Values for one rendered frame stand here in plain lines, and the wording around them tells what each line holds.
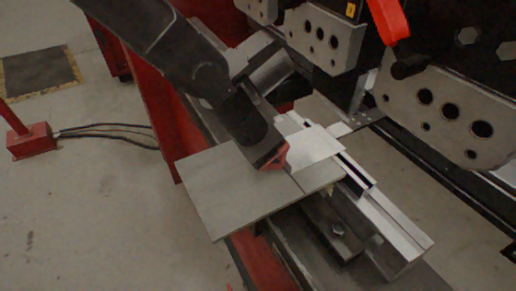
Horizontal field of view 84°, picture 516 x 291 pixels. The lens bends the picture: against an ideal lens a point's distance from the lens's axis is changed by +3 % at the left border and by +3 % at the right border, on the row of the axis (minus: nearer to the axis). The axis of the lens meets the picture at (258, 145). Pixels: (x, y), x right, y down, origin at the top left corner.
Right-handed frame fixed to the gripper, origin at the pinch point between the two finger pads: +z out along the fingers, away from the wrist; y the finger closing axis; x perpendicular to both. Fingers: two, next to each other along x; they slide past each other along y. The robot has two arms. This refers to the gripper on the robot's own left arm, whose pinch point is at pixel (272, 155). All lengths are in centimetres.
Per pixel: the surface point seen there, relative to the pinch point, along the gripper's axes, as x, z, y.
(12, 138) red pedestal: 123, 36, 163
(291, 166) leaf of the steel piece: -1.5, -0.3, -4.6
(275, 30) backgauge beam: -29, 19, 53
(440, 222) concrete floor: -47, 139, -10
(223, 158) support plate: 7.5, -2.6, 4.7
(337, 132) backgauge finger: -13.4, 7.7, -0.5
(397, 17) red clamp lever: -17.0, -22.6, -12.4
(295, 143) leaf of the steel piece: -5.1, 3.8, 1.3
